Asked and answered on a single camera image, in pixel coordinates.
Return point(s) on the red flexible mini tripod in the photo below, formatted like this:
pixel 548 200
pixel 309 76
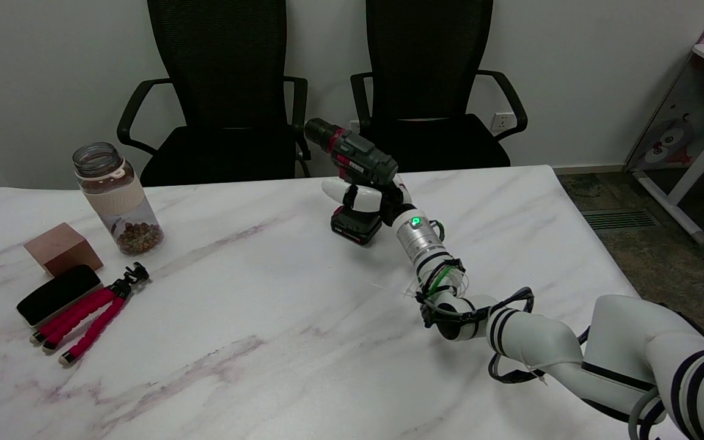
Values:
pixel 88 318

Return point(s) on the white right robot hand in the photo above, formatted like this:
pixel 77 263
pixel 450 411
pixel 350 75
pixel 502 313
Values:
pixel 364 197

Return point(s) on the black mesh office chair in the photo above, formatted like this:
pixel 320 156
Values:
pixel 223 91
pixel 430 73

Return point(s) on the floor vent grille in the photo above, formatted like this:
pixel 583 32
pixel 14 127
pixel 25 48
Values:
pixel 619 220

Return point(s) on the brown wooden block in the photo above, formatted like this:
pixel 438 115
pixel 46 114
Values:
pixel 62 249

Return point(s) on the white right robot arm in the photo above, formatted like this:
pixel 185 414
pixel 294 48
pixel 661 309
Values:
pixel 547 342

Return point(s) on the glass jar with nuts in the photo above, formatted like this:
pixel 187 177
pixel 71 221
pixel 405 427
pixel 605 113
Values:
pixel 120 201

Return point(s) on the white desk with cartoon panel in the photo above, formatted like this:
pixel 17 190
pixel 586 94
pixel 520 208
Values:
pixel 688 122

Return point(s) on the dark green power screwdriver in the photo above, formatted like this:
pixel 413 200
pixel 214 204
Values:
pixel 358 162

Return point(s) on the black oblong case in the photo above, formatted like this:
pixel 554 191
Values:
pixel 57 294

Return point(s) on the white wall socket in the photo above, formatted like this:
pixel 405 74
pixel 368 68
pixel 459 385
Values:
pixel 502 122

